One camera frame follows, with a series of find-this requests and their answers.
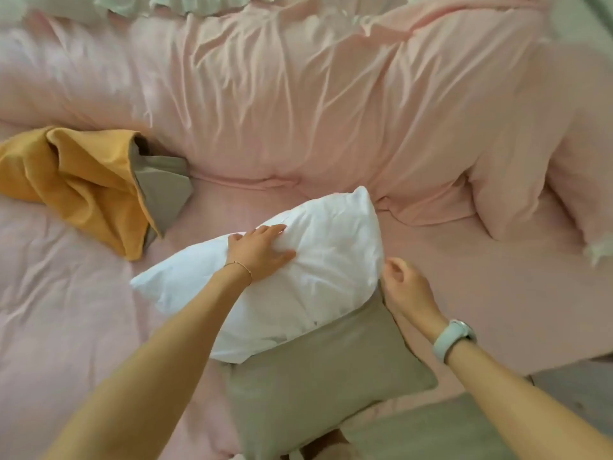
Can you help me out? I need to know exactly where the person's right hand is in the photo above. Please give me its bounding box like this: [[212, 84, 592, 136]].
[[381, 256, 450, 344]]

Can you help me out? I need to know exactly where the grey and orange pillowcase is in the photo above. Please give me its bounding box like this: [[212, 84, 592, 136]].
[[0, 126, 195, 262], [220, 280, 439, 460]]

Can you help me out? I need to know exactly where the person's left hand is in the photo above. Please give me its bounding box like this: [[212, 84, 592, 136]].
[[225, 223, 298, 284]]

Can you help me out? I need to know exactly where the person's left forearm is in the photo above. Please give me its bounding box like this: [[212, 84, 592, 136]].
[[43, 265, 252, 460]]

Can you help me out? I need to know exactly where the pink pillow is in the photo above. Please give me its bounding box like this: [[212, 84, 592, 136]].
[[467, 40, 613, 269]]

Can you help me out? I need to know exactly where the white pillow insert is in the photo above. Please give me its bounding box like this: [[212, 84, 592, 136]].
[[130, 185, 386, 365]]

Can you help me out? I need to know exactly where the person's right forearm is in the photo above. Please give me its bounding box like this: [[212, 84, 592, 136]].
[[445, 339, 613, 460]]

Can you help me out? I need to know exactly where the pink ruffled duvet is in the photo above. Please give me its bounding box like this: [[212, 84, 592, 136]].
[[0, 0, 552, 228]]

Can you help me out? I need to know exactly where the pink bed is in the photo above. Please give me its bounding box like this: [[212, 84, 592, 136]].
[[0, 119, 613, 460]]

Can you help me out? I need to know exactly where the thin gold bracelet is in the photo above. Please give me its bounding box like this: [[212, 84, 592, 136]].
[[223, 261, 254, 287]]

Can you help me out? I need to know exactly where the white smartwatch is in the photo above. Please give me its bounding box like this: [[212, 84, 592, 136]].
[[432, 319, 478, 365]]

